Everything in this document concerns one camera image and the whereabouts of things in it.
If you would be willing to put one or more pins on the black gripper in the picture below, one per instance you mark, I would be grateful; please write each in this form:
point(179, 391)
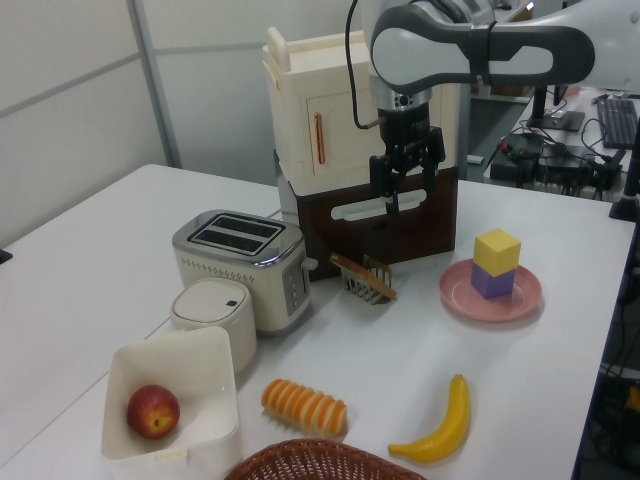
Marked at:
point(404, 122)

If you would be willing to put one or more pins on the yellow cube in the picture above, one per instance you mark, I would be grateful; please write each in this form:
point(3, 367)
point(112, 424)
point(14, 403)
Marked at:
point(497, 250)

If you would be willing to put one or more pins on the white grey Franka robot arm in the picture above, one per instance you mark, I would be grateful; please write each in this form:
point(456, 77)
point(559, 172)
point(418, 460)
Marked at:
point(415, 50)

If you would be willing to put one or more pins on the purple cube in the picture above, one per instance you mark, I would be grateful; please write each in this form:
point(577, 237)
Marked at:
point(492, 285)

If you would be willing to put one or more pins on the dark brown drawer box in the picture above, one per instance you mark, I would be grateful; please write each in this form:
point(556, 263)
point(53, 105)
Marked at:
point(345, 240)

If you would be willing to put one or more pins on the black monitor stand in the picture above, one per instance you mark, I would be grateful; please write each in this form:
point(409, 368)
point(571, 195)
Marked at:
point(552, 117)

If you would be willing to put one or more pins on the pink plate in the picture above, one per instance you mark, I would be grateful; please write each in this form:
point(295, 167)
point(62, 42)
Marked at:
point(525, 295)

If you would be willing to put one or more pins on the cream silver two-slot toaster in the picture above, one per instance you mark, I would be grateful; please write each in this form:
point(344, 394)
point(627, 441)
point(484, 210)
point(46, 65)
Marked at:
point(235, 270)

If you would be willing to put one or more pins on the black keyboard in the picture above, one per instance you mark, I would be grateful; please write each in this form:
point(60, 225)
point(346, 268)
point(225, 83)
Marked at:
point(620, 122)

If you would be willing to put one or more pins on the black clamp pole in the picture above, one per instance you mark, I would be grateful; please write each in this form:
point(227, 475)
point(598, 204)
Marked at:
point(627, 200)

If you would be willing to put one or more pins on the small cream lidded bin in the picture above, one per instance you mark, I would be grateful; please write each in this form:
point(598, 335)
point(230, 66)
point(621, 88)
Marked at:
point(215, 312)

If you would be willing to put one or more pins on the orange striped sliced bread toy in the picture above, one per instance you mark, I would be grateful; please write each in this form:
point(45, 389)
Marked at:
point(305, 407)

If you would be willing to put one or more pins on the yellow banana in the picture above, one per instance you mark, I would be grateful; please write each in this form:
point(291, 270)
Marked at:
point(450, 425)

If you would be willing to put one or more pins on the white square plastic container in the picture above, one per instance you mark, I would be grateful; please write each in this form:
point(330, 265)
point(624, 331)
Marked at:
point(205, 380)

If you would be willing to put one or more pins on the brown wicker basket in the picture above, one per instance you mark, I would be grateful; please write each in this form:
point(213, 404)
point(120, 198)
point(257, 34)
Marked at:
point(320, 462)

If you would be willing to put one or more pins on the red apple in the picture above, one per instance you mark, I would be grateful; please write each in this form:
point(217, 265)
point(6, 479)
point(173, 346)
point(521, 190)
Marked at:
point(152, 411)

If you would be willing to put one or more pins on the black object at table edge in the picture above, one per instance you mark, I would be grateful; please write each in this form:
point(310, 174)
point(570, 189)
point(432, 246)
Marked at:
point(5, 257)

